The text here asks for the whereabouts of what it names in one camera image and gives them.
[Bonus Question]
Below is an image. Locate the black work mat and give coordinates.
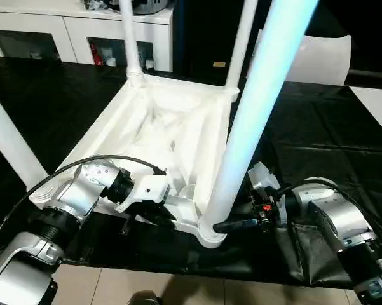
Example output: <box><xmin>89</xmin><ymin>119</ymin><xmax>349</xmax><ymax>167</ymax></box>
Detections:
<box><xmin>0</xmin><ymin>54</ymin><xmax>382</xmax><ymax>290</ymax></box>

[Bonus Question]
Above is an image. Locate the white flat board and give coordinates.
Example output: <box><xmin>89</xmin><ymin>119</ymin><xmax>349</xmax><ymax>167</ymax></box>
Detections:
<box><xmin>348</xmin><ymin>85</ymin><xmax>382</xmax><ymax>144</ymax></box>

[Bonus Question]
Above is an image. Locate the red bottle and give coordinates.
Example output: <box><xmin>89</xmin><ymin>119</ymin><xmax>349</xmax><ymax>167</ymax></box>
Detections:
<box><xmin>90</xmin><ymin>44</ymin><xmax>102</xmax><ymax>66</ymax></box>

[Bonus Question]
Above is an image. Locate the black bar red light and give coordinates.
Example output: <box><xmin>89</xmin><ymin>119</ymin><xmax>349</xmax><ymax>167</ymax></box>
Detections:
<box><xmin>347</xmin><ymin>68</ymin><xmax>382</xmax><ymax>80</ymax></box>

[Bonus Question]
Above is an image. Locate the black tall cabinet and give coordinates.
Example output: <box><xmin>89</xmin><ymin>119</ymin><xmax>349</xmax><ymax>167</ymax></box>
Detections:
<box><xmin>172</xmin><ymin>0</ymin><xmax>252</xmax><ymax>81</ymax></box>

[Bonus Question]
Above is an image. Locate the dark crumpled small pile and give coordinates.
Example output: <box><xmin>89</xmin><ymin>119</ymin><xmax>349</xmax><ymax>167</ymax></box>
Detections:
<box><xmin>81</xmin><ymin>0</ymin><xmax>116</xmax><ymax>11</ymax></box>

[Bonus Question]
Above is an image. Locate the white glass-door cabinet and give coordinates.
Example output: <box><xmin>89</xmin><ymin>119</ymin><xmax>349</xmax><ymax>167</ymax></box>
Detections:
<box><xmin>0</xmin><ymin>3</ymin><xmax>175</xmax><ymax>73</ymax></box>

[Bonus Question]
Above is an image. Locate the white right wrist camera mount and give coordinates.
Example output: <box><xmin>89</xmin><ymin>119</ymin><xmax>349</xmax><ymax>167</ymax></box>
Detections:
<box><xmin>247</xmin><ymin>161</ymin><xmax>287</xmax><ymax>224</ymax></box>

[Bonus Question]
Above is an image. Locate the grey bag black handle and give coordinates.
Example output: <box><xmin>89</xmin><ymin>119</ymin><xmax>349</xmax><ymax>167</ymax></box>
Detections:
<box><xmin>132</xmin><ymin>0</ymin><xmax>178</xmax><ymax>16</ymax></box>

